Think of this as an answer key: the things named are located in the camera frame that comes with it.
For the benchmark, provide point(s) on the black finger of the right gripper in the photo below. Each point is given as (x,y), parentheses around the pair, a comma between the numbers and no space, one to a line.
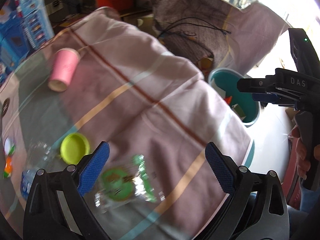
(258,90)

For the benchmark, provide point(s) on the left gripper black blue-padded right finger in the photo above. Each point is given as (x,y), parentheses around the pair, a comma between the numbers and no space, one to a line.
(255,207)

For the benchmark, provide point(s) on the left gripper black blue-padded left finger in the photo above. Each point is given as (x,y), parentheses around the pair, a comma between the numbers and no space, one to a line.
(43,216)

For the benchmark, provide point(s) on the teal trash bin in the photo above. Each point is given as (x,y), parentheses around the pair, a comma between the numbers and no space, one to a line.
(224,81)

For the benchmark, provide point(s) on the person's right hand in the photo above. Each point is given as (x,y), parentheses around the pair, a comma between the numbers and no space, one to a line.
(303,164)

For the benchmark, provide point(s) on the clear plastic water bottle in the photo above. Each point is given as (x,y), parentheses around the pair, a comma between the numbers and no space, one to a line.
(40,155)

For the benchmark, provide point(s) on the white orange green egg shell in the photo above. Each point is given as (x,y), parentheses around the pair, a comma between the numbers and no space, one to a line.
(8,167)

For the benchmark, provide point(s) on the lime green plastic lid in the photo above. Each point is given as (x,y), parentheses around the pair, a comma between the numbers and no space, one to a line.
(73,147)

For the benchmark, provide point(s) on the green snack wrapper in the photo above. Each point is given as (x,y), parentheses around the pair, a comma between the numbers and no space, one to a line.
(127,180)

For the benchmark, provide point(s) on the grey purple garment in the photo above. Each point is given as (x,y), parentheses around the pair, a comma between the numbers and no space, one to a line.
(194,29)

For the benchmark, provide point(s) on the pink grey plaid cloth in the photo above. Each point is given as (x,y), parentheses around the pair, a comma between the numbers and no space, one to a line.
(131,92)

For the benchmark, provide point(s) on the pink paper cup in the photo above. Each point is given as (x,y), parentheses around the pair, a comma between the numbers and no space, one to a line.
(66,61)

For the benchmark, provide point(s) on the blue toy truck box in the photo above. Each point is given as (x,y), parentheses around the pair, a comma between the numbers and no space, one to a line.
(25,27)

